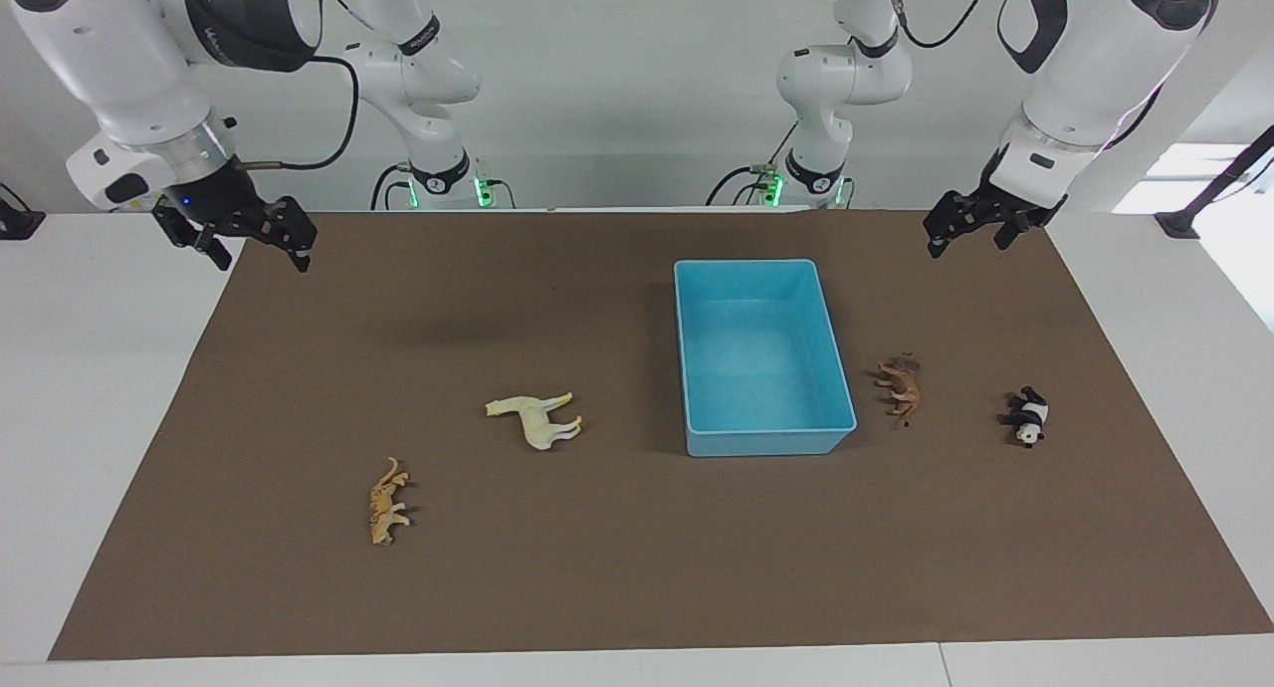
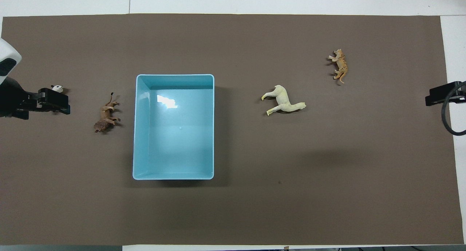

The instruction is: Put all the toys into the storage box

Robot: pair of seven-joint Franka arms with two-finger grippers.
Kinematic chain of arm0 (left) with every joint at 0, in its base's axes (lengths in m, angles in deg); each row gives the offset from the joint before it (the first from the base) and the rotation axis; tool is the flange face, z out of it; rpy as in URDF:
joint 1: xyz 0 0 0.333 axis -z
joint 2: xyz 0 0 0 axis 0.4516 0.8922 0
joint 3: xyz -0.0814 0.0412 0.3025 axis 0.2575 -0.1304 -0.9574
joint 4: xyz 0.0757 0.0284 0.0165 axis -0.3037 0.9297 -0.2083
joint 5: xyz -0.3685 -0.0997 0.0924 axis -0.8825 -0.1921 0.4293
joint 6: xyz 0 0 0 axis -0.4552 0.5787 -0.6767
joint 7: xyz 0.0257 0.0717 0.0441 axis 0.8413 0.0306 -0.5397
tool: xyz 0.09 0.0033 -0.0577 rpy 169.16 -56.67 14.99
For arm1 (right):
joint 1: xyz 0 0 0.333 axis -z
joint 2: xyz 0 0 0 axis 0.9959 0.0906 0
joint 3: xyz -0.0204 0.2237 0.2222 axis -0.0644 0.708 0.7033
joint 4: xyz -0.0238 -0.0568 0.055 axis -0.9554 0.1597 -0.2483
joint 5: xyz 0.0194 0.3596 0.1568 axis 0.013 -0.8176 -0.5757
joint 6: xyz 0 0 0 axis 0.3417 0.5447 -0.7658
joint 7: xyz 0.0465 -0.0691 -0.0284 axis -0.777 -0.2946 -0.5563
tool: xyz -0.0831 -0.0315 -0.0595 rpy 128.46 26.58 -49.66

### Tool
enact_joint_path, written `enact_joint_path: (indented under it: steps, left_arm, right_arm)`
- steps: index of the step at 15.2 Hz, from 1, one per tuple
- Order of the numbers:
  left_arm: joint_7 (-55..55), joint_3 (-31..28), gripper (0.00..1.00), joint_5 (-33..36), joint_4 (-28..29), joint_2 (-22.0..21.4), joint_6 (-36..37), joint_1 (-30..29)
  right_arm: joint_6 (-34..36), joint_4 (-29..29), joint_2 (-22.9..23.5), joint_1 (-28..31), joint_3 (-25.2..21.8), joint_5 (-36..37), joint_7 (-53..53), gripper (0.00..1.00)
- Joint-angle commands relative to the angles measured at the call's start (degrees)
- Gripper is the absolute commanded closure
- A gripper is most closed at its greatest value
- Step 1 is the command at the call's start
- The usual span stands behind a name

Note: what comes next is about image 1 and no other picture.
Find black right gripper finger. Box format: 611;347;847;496
257;197;319;274
152;207;236;272

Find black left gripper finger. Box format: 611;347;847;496
992;209;1046;251
923;189;998;261

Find brown lion toy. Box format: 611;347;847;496
875;353;924;430

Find black and white panda toy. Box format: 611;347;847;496
999;385;1051;451

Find orange striped tiger toy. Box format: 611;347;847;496
368;456;412;547

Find cream horse toy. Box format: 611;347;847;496
485;392;584;452

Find light blue plastic storage box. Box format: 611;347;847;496
674;259;858;458

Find black angled stand with rod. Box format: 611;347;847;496
1155;124;1274;241

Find brown table mat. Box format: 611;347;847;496
48;209;1274;662

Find black right base cables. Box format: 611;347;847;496
369;161;517;211

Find black base cables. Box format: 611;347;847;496
369;161;517;211
706;119;855;208

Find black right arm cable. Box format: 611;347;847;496
239;54;361;171

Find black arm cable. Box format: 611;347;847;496
239;54;361;171
884;0;1002;50

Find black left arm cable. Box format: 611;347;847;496
884;0;1002;50

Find black left base cables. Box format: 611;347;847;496
706;119;855;208

